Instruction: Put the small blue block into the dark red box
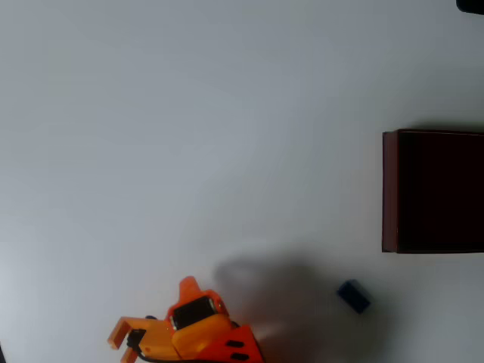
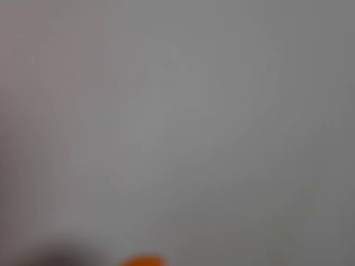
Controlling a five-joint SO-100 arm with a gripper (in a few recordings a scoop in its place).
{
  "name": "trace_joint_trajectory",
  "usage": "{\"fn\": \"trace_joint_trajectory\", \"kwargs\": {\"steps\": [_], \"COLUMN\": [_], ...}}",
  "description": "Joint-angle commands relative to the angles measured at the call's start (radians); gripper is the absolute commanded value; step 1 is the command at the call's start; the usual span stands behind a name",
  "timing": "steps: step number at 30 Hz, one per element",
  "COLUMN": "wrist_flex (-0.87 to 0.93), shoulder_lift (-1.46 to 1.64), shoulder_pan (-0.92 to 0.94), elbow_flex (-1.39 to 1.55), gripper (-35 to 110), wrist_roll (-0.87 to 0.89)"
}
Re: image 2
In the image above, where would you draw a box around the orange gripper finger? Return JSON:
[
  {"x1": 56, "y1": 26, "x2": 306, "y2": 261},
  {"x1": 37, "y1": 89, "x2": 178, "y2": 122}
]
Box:
[{"x1": 118, "y1": 253, "x2": 168, "y2": 266}]

